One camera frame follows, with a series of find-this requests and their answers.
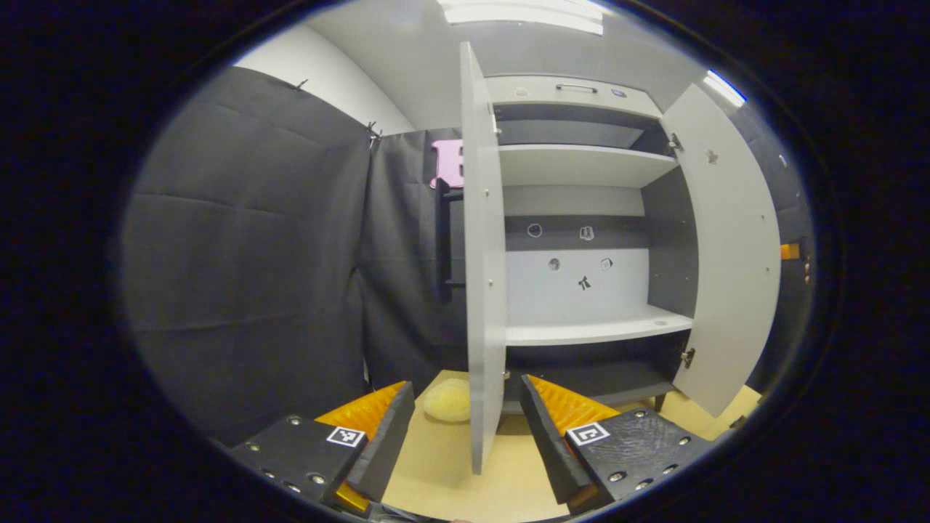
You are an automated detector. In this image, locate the black backdrop cloth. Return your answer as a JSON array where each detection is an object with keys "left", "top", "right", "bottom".
[{"left": 121, "top": 65, "right": 814, "bottom": 447}]

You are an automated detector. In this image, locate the black metal frame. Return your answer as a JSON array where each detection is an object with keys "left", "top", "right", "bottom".
[{"left": 434, "top": 180, "right": 467, "bottom": 303}]

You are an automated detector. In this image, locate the large ceiling light panel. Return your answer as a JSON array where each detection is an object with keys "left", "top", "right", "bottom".
[{"left": 436, "top": 0, "right": 605, "bottom": 36}]

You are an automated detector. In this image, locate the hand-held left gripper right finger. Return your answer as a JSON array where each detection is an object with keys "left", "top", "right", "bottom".
[{"left": 519, "top": 374, "right": 716, "bottom": 516}]

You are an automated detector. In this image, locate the pale round coaster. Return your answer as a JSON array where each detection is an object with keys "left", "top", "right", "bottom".
[{"left": 423, "top": 378, "right": 472, "bottom": 424}]

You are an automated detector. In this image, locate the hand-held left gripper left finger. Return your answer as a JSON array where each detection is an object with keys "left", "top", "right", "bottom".
[{"left": 227, "top": 381, "right": 416, "bottom": 515}]

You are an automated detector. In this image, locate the grey and white cabinet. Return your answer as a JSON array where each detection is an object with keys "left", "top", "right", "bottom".
[{"left": 485, "top": 75, "right": 700, "bottom": 415}]

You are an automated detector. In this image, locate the small ceiling light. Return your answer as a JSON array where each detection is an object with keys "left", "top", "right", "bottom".
[{"left": 703, "top": 69, "right": 748, "bottom": 109}]

